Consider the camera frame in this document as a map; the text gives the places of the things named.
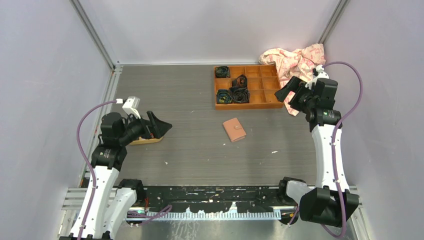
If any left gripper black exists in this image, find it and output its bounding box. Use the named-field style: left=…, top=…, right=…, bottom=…
left=118, top=110, right=171, bottom=146

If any yellow oval card tray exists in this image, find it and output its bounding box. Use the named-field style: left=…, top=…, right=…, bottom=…
left=130, top=137, right=163, bottom=146

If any brown leather card holder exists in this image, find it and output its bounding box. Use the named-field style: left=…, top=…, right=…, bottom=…
left=222, top=118, right=247, bottom=143

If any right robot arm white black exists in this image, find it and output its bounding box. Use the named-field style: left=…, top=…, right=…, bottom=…
left=274, top=76, right=359, bottom=228

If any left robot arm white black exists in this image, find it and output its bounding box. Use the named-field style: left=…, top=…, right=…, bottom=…
left=62, top=111, right=173, bottom=240

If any pink floral crumpled cloth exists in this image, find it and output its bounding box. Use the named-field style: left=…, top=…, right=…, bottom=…
left=258, top=43, right=327, bottom=117

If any wooden compartment organizer box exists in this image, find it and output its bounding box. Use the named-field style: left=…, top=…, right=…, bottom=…
left=213, top=65, right=284, bottom=110

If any rolled dark tie middle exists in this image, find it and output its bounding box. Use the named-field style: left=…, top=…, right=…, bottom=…
left=231, top=74, right=248, bottom=89

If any rolled dark tie bottom-middle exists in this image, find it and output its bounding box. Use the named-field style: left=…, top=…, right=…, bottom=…
left=229, top=86, right=251, bottom=104

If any rolled dark tie bottom-left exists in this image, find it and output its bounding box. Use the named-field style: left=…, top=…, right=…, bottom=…
left=215, top=89, right=233, bottom=105

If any rolled dark tie top-left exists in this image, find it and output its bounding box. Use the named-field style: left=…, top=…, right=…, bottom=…
left=214, top=66, right=231, bottom=79

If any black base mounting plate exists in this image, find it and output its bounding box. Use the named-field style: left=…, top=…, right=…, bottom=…
left=132, top=185, right=298, bottom=214

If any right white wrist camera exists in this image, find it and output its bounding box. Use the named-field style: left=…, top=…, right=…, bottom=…
left=305, top=64, right=329, bottom=90

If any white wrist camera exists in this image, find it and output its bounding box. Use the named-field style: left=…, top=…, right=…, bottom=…
left=122, top=96, right=141, bottom=119
left=305, top=64, right=329, bottom=90

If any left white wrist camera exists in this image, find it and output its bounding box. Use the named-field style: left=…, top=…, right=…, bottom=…
left=122, top=96, right=141, bottom=119

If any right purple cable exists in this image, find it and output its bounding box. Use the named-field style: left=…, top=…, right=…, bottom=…
left=321, top=61, right=364, bottom=239

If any purple cable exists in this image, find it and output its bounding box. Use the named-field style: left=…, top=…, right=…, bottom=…
left=76, top=98, right=124, bottom=240
left=321, top=61, right=364, bottom=239

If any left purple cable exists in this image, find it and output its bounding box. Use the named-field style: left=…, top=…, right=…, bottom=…
left=76, top=98, right=124, bottom=240

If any aluminium frame rail front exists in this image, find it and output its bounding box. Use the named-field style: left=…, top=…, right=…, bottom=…
left=61, top=185, right=364, bottom=221

